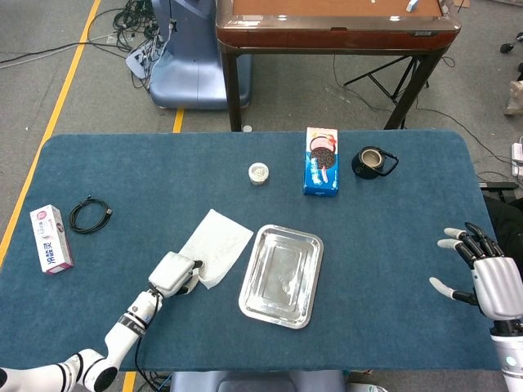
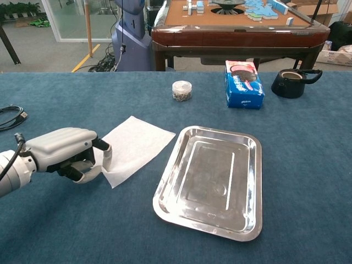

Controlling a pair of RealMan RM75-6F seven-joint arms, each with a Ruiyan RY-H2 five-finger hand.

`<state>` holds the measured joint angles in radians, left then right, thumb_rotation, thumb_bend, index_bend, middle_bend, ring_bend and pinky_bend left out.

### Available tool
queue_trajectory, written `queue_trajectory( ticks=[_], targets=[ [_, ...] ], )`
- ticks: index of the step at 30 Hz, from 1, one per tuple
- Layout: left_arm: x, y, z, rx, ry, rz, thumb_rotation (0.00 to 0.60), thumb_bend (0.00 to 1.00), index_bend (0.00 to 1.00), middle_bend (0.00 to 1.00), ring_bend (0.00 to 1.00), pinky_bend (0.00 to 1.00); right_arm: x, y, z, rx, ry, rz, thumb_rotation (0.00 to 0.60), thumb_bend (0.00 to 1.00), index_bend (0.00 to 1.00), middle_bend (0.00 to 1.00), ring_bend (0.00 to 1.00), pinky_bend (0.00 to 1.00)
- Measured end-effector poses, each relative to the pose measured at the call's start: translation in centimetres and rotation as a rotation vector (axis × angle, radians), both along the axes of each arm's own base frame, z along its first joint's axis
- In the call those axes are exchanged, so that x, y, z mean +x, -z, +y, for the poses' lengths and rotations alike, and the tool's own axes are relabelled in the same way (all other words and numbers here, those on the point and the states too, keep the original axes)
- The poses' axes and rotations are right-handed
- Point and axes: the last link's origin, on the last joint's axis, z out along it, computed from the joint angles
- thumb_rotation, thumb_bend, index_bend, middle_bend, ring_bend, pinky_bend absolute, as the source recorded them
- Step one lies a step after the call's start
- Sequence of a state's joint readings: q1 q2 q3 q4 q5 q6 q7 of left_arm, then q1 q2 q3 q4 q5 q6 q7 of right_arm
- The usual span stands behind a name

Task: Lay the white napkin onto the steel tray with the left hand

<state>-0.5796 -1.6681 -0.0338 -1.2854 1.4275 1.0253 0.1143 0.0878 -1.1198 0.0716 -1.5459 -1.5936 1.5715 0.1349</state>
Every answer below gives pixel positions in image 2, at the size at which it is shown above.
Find white paper sheet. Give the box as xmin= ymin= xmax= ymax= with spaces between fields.
xmin=93 ymin=115 xmax=177 ymax=189

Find black slanted table leg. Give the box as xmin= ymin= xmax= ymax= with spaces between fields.
xmin=0 ymin=24 xmax=22 ymax=66

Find white plastic basket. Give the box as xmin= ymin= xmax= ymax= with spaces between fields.
xmin=316 ymin=49 xmax=352 ymax=67

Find long blue mahjong tile row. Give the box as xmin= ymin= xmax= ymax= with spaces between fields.
xmin=268 ymin=0 xmax=289 ymax=15

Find black iron teapot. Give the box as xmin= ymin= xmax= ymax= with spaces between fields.
xmin=271 ymin=68 xmax=323 ymax=99

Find brown cardboard box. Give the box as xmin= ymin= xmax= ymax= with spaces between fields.
xmin=285 ymin=0 xmax=339 ymax=27

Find blue cookie box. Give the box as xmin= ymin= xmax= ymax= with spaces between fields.
xmin=224 ymin=59 xmax=266 ymax=110

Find glass door frame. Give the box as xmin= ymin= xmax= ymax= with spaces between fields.
xmin=41 ymin=0 xmax=122 ymax=43

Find brown mahjong table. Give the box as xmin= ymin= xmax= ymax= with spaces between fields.
xmin=151 ymin=0 xmax=331 ymax=72

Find green floor object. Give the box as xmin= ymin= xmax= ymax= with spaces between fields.
xmin=29 ymin=16 xmax=51 ymax=28

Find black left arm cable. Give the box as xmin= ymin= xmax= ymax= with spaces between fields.
xmin=0 ymin=133 xmax=26 ymax=181

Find green potted plants row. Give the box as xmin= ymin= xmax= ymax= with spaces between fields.
xmin=0 ymin=2 xmax=41 ymax=20

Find silver metal tray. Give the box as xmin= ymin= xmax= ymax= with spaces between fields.
xmin=152 ymin=125 xmax=263 ymax=243

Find wooden pole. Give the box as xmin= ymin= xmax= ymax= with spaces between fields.
xmin=84 ymin=0 xmax=94 ymax=58

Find black coiled usb cable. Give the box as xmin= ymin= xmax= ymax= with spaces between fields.
xmin=0 ymin=105 xmax=29 ymax=132

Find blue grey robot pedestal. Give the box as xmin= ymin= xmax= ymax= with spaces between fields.
xmin=111 ymin=0 xmax=155 ymax=72

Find blue mahjong tile heap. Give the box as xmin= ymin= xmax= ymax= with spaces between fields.
xmin=244 ymin=0 xmax=280 ymax=22

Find thin black rod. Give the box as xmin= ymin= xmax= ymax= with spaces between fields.
xmin=310 ymin=0 xmax=323 ymax=27

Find small blue mahjong tile cluster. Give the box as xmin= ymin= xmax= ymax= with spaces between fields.
xmin=183 ymin=0 xmax=206 ymax=15

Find black mahjong centre hub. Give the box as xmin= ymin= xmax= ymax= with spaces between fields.
xmin=210 ymin=0 xmax=247 ymax=14

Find black floor cable tangle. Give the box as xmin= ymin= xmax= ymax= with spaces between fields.
xmin=87 ymin=43 xmax=119 ymax=73

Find black bag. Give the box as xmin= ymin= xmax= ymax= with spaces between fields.
xmin=328 ymin=21 xmax=352 ymax=52

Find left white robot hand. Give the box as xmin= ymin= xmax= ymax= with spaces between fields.
xmin=19 ymin=126 xmax=113 ymax=184

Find small clear screw jar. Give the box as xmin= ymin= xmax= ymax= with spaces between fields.
xmin=172 ymin=80 xmax=193 ymax=102

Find blue felt table cover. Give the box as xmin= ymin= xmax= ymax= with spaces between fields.
xmin=0 ymin=71 xmax=352 ymax=264

